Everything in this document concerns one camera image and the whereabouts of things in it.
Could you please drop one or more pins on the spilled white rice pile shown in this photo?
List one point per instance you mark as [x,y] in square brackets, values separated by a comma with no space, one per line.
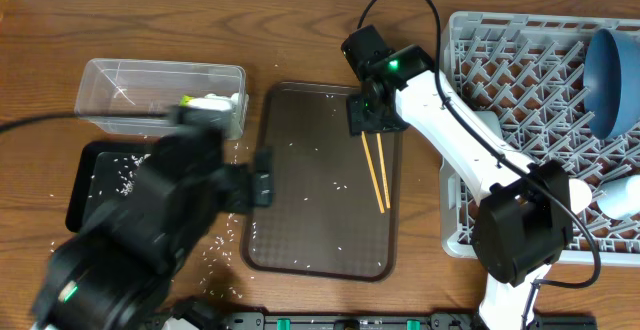
[115,174]

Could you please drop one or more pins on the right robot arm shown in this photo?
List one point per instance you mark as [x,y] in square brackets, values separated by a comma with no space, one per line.
[526,210]

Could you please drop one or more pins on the light blue rice bowl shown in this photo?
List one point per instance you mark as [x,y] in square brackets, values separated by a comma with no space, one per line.
[490,119]

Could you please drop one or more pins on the clear plastic bin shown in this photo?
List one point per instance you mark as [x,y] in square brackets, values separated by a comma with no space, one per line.
[111,89]

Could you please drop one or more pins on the brown serving tray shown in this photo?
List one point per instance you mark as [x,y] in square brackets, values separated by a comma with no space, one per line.
[324,220]

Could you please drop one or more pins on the dark blue plate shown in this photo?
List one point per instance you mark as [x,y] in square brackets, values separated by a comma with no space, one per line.
[611,75]

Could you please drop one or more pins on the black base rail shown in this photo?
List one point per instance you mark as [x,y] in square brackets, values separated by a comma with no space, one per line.
[196,314]

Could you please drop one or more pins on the black plastic tray bin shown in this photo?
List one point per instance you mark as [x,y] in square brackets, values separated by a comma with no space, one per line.
[82,207]

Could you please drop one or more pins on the wooden chopstick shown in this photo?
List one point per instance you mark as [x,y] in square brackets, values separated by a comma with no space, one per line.
[372,173]
[383,171]

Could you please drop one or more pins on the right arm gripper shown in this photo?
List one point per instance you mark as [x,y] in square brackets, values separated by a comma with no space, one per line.
[362,121]

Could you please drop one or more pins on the grey dishwasher rack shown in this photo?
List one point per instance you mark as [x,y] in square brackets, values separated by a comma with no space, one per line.
[527,69]

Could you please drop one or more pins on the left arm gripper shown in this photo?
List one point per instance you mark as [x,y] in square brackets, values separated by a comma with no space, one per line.
[251,193]

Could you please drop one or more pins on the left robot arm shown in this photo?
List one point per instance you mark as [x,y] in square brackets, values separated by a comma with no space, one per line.
[117,269]

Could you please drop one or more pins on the foil snack wrapper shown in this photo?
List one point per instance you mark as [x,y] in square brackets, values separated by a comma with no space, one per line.
[211,102]

